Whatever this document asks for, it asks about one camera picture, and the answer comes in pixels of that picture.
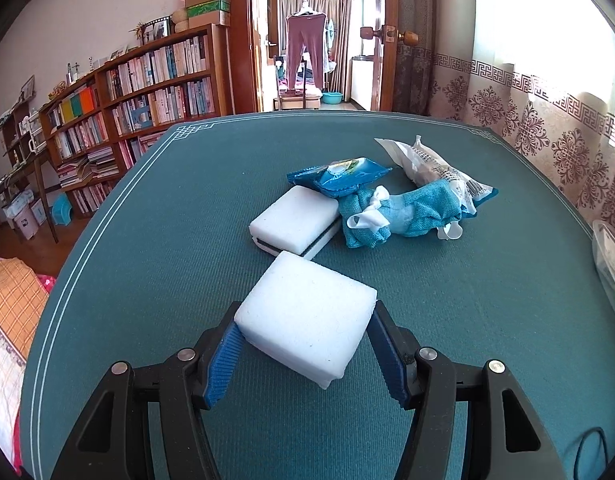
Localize long white sponge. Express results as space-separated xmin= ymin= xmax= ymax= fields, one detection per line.
xmin=248 ymin=185 xmax=343 ymax=261

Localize small white sponge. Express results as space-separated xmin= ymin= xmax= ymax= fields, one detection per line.
xmin=234 ymin=251 xmax=379 ymax=391

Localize teal table mat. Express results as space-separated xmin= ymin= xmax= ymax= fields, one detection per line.
xmin=20 ymin=111 xmax=615 ymax=480

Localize wooden door frame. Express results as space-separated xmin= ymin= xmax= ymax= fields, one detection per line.
xmin=226 ymin=0 xmax=278 ymax=113

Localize hanging mauve pants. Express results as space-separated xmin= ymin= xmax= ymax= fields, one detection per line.
xmin=286 ymin=10 xmax=331 ymax=91

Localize wooden bench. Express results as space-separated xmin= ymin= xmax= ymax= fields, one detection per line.
xmin=274 ymin=87 xmax=321 ymax=111

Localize green cardboard box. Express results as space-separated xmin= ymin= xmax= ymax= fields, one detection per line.
xmin=184 ymin=0 xmax=231 ymax=18

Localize blue hand towel white bow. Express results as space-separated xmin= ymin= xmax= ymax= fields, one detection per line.
xmin=339 ymin=180 xmax=464 ymax=250

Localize clear plastic packet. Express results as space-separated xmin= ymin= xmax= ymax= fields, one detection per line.
xmin=375 ymin=135 xmax=499 ymax=218

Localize blue biscuit packet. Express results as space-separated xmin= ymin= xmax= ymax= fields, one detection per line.
xmin=286 ymin=157 xmax=393 ymax=198

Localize wooden door with knob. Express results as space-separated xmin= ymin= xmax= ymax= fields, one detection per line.
xmin=360 ymin=0 xmax=419 ymax=113

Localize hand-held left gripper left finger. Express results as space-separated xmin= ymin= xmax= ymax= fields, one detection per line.
xmin=51 ymin=301 xmax=245 ymax=480

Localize black cable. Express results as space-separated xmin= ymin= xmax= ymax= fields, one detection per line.
xmin=576 ymin=426 xmax=609 ymax=480

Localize wooden bookshelf with books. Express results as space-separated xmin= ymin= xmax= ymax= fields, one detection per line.
xmin=37 ymin=22 xmax=233 ymax=216

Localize wooden side desk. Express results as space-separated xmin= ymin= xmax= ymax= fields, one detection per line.
xmin=0 ymin=150 xmax=60 ymax=246

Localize clear plastic bowl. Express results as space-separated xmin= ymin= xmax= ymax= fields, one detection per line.
xmin=591 ymin=219 xmax=615 ymax=331

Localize white storage boxes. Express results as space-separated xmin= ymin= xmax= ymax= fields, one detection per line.
xmin=2 ymin=192 xmax=48 ymax=240

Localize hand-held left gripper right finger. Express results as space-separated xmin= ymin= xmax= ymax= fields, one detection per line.
xmin=367 ymin=300 xmax=568 ymax=480

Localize dark brown curtain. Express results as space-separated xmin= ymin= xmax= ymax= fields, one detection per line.
xmin=392 ymin=0 xmax=438 ymax=116

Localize orange plaid blanket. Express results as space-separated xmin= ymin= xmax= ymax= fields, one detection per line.
xmin=0 ymin=255 xmax=55 ymax=461

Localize patterned white curtain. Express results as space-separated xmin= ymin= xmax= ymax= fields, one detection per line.
xmin=432 ymin=50 xmax=615 ymax=241

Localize blue plastic stool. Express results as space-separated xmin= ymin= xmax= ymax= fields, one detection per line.
xmin=50 ymin=194 xmax=74 ymax=226

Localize brown cardboard box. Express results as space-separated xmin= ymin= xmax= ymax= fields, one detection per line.
xmin=187 ymin=10 xmax=231 ymax=29

